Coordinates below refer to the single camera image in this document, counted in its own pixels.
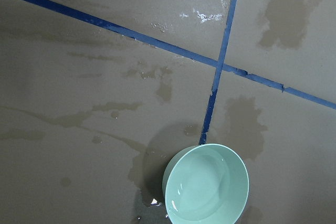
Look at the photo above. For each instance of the mint green bowl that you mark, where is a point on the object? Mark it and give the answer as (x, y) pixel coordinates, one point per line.
(205, 184)

